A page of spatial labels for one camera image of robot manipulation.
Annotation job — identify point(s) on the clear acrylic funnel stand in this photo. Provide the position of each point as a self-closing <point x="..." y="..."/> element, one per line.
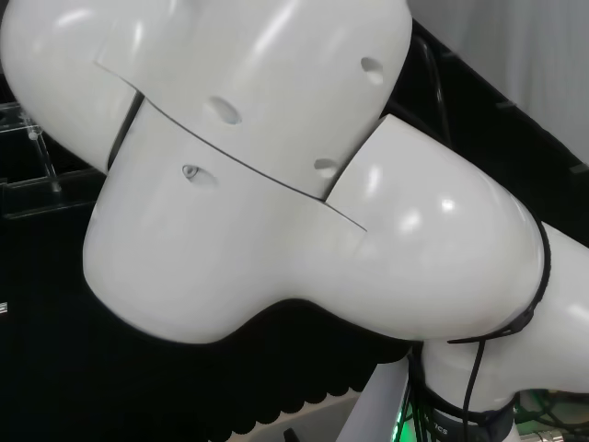
<point x="41" y="161"/>

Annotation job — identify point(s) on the black handheld device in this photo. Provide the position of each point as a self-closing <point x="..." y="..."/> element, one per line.
<point x="291" y="435"/>

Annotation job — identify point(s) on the black bench cloth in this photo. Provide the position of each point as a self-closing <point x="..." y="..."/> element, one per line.
<point x="69" y="368"/>

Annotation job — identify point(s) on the clear tape strip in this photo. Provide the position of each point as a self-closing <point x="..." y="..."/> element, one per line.
<point x="3" y="308"/>

